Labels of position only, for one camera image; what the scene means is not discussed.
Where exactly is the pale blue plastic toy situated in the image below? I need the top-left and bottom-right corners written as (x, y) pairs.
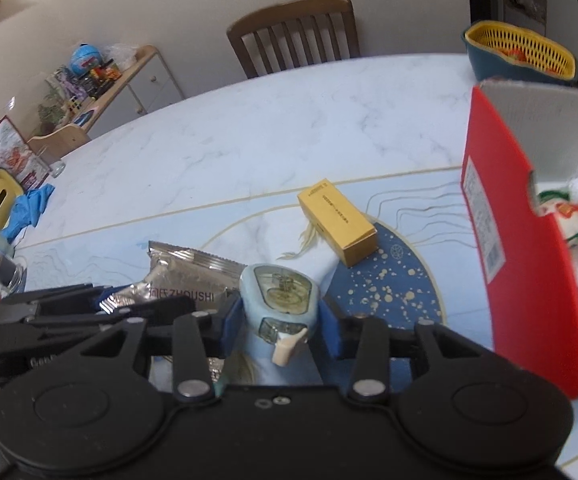
top-left (239, 262), bottom-right (321, 367)

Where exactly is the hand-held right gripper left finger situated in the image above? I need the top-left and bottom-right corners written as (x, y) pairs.
top-left (69, 294), bottom-right (244, 403)

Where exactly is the blue toy ball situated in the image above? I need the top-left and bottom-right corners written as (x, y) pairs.
top-left (70, 44), bottom-right (102, 75)

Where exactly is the red printed carton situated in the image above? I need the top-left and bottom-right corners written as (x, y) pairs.
top-left (0, 116), bottom-right (50, 191)

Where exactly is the green white embroidered tassel sachet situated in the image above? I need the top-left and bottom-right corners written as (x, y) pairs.
top-left (536, 187), bottom-right (578, 261)

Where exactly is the small green plant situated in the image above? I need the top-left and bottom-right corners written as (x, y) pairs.
top-left (36, 85), bottom-right (70, 136)

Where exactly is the clear plastic bag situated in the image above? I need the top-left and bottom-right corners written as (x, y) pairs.
top-left (101, 42), bottom-right (137, 68)

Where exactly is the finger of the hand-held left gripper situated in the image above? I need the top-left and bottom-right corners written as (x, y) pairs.
top-left (0, 283), bottom-right (114, 314)
top-left (29, 296), bottom-right (197, 333)

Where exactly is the clear drinking glass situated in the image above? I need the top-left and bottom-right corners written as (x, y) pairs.
top-left (44, 147), bottom-right (67, 178)

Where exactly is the red white cardboard box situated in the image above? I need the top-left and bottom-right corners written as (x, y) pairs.
top-left (460, 79), bottom-right (578, 401)

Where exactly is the yellow cardboard box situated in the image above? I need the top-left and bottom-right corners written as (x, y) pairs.
top-left (296, 177), bottom-right (378, 268)

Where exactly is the wooden white sideboard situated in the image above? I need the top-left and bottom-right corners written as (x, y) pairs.
top-left (26, 45), bottom-right (186, 161)

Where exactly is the blue cloth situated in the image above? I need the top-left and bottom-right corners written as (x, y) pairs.
top-left (1, 183), bottom-right (56, 243)

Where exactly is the yellow blue strainer basket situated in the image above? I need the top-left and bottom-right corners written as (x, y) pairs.
top-left (463, 20), bottom-right (578, 86)

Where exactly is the silver foil snack packet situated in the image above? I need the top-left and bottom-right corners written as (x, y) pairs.
top-left (98, 241), bottom-right (250, 386)

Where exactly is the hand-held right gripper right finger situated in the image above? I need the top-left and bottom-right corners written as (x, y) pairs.
top-left (320, 299), bottom-right (487, 403)

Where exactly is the brown wooden slat chair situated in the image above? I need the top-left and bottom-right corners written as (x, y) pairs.
top-left (226, 0), bottom-right (361, 80)

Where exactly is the blue patterned table mat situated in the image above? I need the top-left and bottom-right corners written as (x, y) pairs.
top-left (16, 167), bottom-right (578, 480)

